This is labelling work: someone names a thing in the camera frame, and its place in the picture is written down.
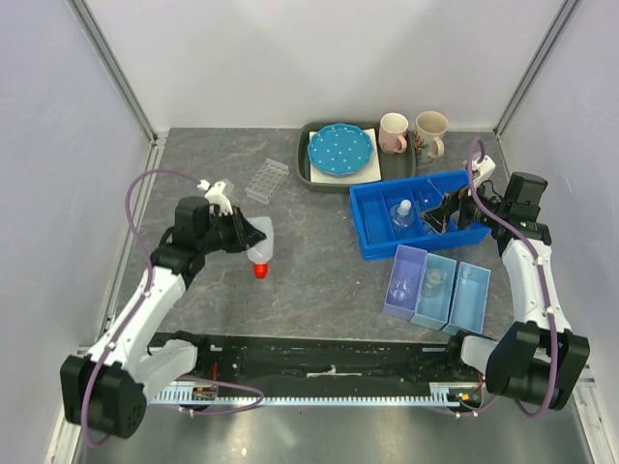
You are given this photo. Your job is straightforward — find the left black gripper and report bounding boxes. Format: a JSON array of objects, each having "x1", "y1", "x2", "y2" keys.
[{"x1": 198, "y1": 205, "x2": 266, "y2": 255}]

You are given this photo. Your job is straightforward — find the clear glass beaker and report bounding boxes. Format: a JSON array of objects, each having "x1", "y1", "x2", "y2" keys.
[{"x1": 389, "y1": 278, "x2": 415, "y2": 303}]

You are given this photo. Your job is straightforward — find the clear test tube rack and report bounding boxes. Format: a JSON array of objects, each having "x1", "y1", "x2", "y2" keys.
[{"x1": 245, "y1": 159, "x2": 289, "y2": 205}]

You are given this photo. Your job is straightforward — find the blue divided bin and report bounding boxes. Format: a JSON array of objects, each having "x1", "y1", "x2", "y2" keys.
[{"x1": 349, "y1": 170, "x2": 489, "y2": 260}]

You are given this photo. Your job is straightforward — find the light blue box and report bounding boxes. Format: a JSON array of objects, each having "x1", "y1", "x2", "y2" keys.
[
  {"x1": 442, "y1": 262, "x2": 491, "y2": 334},
  {"x1": 410, "y1": 253, "x2": 457, "y2": 331}
]

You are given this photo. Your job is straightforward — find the blue safety goggles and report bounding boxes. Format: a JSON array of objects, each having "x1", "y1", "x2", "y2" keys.
[{"x1": 415, "y1": 193, "x2": 448, "y2": 235}]

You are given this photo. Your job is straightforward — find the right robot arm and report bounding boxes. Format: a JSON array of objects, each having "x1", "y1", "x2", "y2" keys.
[{"x1": 421, "y1": 172, "x2": 590, "y2": 417}]

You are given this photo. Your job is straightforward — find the round glass flask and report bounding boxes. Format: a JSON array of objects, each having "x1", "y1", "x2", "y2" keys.
[{"x1": 390, "y1": 199, "x2": 414, "y2": 230}]

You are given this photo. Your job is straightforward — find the light blue box middle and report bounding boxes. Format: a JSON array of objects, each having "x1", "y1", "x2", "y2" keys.
[{"x1": 410, "y1": 253, "x2": 457, "y2": 331}]

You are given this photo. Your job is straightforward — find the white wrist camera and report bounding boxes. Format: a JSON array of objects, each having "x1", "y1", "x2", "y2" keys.
[
  {"x1": 197, "y1": 179, "x2": 234, "y2": 217},
  {"x1": 471, "y1": 151, "x2": 496, "y2": 188}
]

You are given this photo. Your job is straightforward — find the purple plastic box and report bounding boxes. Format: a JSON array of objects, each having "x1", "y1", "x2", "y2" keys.
[{"x1": 383, "y1": 245, "x2": 427, "y2": 321}]

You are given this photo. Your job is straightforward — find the brown test tube brush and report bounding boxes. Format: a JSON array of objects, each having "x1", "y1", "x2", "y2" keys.
[{"x1": 427, "y1": 179, "x2": 447, "y2": 201}]

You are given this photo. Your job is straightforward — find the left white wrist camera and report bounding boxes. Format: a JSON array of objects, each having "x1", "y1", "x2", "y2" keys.
[{"x1": 197, "y1": 179, "x2": 234, "y2": 217}]

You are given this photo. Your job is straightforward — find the white square plate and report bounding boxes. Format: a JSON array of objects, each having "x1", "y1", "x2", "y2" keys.
[{"x1": 309, "y1": 129, "x2": 381, "y2": 186}]

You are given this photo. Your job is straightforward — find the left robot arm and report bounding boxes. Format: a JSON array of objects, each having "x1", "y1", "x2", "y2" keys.
[{"x1": 60, "y1": 196, "x2": 275, "y2": 439}]

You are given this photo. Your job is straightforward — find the blue polka dot plate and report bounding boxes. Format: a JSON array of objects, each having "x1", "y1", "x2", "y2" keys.
[{"x1": 307, "y1": 123, "x2": 373, "y2": 177}]

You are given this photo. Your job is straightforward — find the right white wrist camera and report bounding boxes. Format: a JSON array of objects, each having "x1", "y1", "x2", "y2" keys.
[{"x1": 471, "y1": 151, "x2": 496, "y2": 188}]

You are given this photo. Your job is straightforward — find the white red-capped wash bottle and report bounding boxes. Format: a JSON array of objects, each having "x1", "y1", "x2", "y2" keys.
[{"x1": 248, "y1": 217, "x2": 275, "y2": 279}]

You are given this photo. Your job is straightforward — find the pink mug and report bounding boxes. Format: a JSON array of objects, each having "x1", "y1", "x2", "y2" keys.
[{"x1": 378, "y1": 112, "x2": 409, "y2": 155}]

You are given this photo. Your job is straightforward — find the light blue box right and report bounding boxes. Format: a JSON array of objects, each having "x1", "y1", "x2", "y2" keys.
[{"x1": 442, "y1": 262, "x2": 491, "y2": 334}]

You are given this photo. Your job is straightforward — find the small glass stopper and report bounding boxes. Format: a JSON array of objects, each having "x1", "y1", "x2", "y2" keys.
[{"x1": 422, "y1": 268, "x2": 446, "y2": 298}]

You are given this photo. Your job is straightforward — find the cream floral mug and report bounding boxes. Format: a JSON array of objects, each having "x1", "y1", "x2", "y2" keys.
[{"x1": 414, "y1": 111, "x2": 449, "y2": 162}]

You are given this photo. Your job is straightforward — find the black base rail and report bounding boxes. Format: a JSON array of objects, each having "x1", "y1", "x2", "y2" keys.
[{"x1": 147, "y1": 332, "x2": 491, "y2": 408}]

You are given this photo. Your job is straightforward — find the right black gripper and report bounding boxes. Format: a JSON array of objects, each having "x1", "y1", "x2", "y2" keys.
[{"x1": 419, "y1": 175, "x2": 510, "y2": 235}]

